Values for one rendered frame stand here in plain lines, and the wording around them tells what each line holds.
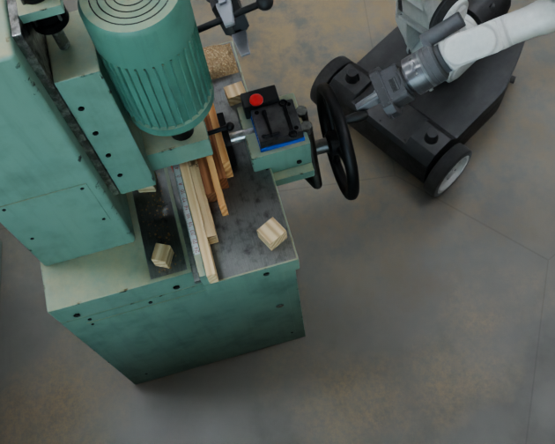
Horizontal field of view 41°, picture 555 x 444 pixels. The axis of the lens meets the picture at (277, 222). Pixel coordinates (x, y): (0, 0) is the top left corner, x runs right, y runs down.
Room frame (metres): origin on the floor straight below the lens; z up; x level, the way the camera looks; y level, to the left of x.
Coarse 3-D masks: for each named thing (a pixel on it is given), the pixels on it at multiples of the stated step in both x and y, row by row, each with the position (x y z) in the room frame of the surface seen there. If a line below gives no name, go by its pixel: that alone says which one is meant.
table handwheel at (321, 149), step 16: (320, 96) 1.00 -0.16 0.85; (336, 96) 0.93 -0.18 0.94; (320, 112) 1.00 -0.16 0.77; (336, 112) 0.88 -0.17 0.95; (336, 128) 0.85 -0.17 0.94; (320, 144) 0.88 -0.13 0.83; (336, 144) 0.87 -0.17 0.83; (352, 144) 0.81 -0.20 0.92; (336, 160) 0.89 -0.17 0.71; (352, 160) 0.78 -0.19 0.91; (336, 176) 0.85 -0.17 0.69; (352, 176) 0.75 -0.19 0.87; (352, 192) 0.74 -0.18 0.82
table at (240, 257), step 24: (240, 72) 1.07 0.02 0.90; (216, 96) 1.02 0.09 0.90; (240, 144) 0.87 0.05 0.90; (240, 168) 0.81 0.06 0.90; (288, 168) 0.81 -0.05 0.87; (312, 168) 0.79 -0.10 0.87; (240, 192) 0.75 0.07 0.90; (264, 192) 0.74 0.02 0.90; (216, 216) 0.71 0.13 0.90; (240, 216) 0.70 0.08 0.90; (264, 216) 0.69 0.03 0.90; (240, 240) 0.64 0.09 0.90; (288, 240) 0.62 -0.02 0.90; (216, 264) 0.59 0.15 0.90; (240, 264) 0.58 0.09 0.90; (264, 264) 0.57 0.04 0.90; (288, 264) 0.57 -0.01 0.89; (216, 288) 0.55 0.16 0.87
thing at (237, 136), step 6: (222, 114) 0.90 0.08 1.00; (222, 120) 0.89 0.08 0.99; (222, 132) 0.86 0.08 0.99; (228, 132) 0.85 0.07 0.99; (234, 132) 0.87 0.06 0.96; (240, 132) 0.87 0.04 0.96; (246, 132) 0.86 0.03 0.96; (252, 132) 0.86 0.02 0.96; (228, 138) 0.84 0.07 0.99; (234, 138) 0.86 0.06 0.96; (240, 138) 0.86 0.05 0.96; (228, 144) 0.82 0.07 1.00; (228, 150) 0.82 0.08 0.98; (228, 156) 0.82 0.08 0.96; (234, 156) 0.82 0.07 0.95; (234, 162) 0.82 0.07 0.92
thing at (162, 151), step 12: (144, 132) 0.87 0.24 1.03; (204, 132) 0.84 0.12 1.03; (144, 144) 0.84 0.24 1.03; (156, 144) 0.83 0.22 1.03; (168, 144) 0.83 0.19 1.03; (180, 144) 0.82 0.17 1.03; (192, 144) 0.82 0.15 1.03; (204, 144) 0.82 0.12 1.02; (156, 156) 0.81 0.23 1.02; (168, 156) 0.81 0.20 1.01; (180, 156) 0.82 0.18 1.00; (192, 156) 0.82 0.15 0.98; (204, 156) 0.82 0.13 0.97; (156, 168) 0.81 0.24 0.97
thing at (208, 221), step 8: (192, 176) 0.79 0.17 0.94; (200, 176) 0.79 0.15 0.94; (200, 184) 0.77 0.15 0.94; (200, 192) 0.75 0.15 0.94; (200, 200) 0.73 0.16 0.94; (200, 208) 0.71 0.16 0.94; (208, 208) 0.71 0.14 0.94; (208, 216) 0.69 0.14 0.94; (208, 224) 0.67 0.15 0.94; (208, 232) 0.65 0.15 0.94; (216, 232) 0.67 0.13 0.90; (216, 240) 0.64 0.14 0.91
